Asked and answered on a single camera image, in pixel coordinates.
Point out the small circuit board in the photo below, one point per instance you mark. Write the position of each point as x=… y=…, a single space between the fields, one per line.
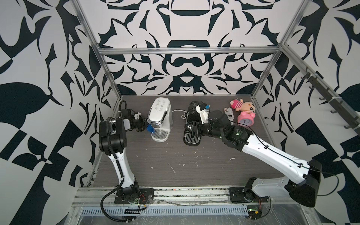
x=253 y=212

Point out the black coffee machine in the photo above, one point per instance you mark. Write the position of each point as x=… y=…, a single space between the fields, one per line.
x=192 y=117

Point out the blue cloth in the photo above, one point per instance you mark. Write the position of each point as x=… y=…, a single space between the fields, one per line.
x=150 y=128

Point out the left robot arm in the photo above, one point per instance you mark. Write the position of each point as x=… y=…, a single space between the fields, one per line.
x=113 y=142

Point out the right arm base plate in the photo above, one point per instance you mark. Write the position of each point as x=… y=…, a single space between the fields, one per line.
x=239 y=194

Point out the pink alarm clock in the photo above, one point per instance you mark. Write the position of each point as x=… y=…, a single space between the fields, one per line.
x=246 y=118

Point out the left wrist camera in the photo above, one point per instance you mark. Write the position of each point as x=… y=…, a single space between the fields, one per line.
x=137 y=116

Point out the small grey toy robot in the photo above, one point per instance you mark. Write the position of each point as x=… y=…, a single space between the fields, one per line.
x=229 y=112

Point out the black hook rack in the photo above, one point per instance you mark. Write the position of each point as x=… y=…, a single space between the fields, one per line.
x=339 y=105

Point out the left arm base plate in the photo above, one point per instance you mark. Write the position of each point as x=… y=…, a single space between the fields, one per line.
x=130 y=195

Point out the pink plush doll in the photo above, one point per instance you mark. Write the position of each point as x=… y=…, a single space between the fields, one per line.
x=240 y=105

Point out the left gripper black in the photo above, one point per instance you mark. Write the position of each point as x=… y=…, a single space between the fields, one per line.
x=144 y=123

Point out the aluminium cage frame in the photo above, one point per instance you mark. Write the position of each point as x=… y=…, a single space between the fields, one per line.
x=215 y=51

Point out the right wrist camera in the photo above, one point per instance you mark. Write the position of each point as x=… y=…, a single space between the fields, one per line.
x=203 y=110

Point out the white coffee machine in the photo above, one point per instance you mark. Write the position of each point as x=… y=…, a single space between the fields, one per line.
x=160 y=118

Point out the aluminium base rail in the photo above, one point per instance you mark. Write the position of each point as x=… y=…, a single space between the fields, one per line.
x=91 y=196

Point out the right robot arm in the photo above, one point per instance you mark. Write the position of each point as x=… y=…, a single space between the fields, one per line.
x=301 y=179

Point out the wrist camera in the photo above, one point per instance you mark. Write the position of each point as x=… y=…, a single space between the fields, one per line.
x=203 y=110
x=137 y=116

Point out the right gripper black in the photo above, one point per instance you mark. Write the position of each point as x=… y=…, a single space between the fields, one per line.
x=199 y=129

